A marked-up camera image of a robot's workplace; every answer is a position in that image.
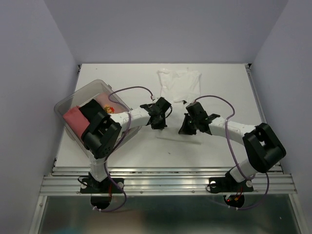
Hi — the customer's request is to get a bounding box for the white printed t-shirt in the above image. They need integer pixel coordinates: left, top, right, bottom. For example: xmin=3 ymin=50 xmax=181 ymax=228
xmin=156 ymin=67 xmax=203 ymax=144

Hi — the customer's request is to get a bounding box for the clear plastic storage bin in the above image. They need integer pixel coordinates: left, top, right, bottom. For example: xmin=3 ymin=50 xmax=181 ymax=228
xmin=54 ymin=78 xmax=142 ymax=154

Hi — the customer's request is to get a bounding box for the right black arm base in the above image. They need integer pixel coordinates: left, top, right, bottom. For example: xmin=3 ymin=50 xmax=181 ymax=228
xmin=205 ymin=168 xmax=254 ymax=194

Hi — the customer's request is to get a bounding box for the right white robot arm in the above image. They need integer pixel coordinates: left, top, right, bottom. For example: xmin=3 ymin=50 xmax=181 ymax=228
xmin=179 ymin=102 xmax=286 ymax=194

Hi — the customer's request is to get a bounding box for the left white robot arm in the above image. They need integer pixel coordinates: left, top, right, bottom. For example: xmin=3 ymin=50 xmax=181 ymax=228
xmin=79 ymin=97 xmax=172 ymax=192

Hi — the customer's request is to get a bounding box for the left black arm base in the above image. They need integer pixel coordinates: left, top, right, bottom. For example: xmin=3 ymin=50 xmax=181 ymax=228
xmin=78 ymin=176 xmax=122 ymax=194

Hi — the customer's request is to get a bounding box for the rolled pink printed t-shirt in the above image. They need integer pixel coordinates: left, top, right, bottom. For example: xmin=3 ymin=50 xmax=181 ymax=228
xmin=95 ymin=92 xmax=129 ymax=114

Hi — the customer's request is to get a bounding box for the rolled black t-shirt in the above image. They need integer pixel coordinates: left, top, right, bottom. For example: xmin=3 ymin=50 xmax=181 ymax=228
xmin=78 ymin=99 xmax=103 ymax=122

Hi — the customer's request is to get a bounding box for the rolled red t-shirt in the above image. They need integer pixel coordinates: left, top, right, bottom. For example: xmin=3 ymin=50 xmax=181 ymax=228
xmin=62 ymin=106 xmax=90 ymax=138

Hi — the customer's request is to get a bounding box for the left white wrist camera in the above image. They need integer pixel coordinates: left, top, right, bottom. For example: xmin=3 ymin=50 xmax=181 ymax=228
xmin=151 ymin=96 xmax=159 ymax=103

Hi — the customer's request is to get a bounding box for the aluminium mounting rail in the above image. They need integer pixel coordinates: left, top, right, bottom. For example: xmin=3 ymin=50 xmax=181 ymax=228
xmin=39 ymin=166 xmax=297 ymax=196

